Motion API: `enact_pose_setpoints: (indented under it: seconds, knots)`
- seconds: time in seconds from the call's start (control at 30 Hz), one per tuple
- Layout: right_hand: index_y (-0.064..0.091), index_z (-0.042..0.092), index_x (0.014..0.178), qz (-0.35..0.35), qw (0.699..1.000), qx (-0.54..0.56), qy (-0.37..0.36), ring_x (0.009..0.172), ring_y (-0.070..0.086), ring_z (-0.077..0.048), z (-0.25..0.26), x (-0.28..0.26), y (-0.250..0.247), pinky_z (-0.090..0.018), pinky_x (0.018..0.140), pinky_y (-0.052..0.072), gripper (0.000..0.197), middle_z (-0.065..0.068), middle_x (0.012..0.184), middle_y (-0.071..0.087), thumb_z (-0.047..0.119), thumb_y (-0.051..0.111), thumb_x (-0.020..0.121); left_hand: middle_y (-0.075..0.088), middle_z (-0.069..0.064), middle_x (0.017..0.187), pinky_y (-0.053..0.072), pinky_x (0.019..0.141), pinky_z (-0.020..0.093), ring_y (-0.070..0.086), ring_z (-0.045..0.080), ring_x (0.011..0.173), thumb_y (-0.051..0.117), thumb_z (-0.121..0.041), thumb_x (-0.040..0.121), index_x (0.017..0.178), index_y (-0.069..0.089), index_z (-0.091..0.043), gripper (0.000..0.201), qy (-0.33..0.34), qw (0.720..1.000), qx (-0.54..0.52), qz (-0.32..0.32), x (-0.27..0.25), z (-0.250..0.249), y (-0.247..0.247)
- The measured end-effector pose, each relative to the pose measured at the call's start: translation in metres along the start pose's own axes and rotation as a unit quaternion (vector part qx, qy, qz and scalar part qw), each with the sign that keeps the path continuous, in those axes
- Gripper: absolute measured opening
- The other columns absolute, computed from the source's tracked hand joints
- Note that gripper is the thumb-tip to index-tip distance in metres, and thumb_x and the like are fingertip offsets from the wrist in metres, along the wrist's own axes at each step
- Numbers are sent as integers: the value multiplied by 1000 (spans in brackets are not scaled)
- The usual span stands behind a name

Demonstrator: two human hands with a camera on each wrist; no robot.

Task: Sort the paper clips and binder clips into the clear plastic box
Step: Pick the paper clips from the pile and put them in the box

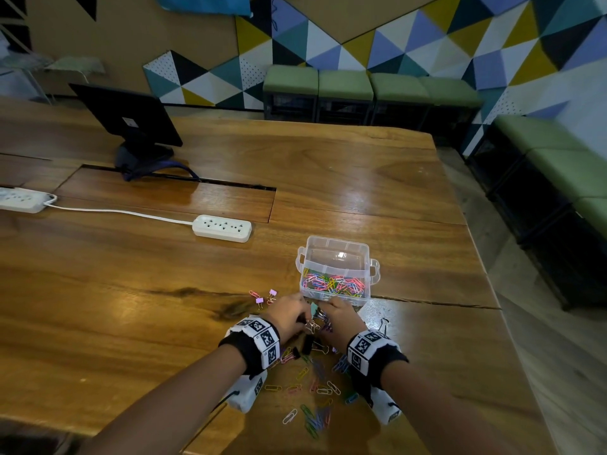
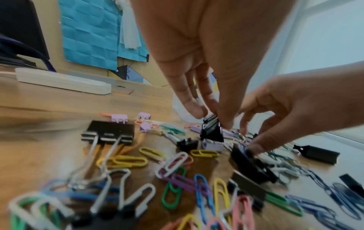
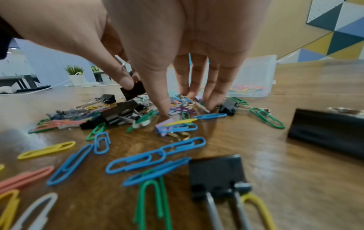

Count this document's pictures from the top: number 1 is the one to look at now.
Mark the person's right forearm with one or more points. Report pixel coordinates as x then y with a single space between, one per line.
441 412

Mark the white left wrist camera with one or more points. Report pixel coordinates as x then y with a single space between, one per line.
246 390

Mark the person's left hand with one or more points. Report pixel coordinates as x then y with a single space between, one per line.
287 317

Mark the person's right hand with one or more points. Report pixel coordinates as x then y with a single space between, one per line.
346 326

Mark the wooden table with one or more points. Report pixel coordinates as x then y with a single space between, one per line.
118 289

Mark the pale green chair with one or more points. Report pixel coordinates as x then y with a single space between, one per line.
76 65

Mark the green cushioned stool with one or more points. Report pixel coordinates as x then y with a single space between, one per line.
345 85
290 80
533 132
451 92
595 213
566 172
399 87

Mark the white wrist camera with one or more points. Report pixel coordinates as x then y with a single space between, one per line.
246 390
386 407

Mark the person's left forearm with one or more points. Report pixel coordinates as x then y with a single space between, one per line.
166 407

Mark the clear plastic box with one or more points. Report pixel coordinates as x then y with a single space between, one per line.
339 253

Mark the right wrist marker band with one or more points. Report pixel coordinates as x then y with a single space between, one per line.
374 357

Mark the black monitor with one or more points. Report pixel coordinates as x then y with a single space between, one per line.
128 116

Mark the pile of colourful paper clips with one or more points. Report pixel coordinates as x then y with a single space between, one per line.
317 412

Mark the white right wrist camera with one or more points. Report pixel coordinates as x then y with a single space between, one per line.
386 407

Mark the black monitor stand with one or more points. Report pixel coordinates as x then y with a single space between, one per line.
142 161

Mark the white power strip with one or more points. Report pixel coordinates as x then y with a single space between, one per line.
222 228
21 199

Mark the wrist marker band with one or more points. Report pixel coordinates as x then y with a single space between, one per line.
253 343
374 357

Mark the left wrist marker band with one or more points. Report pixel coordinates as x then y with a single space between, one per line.
253 343

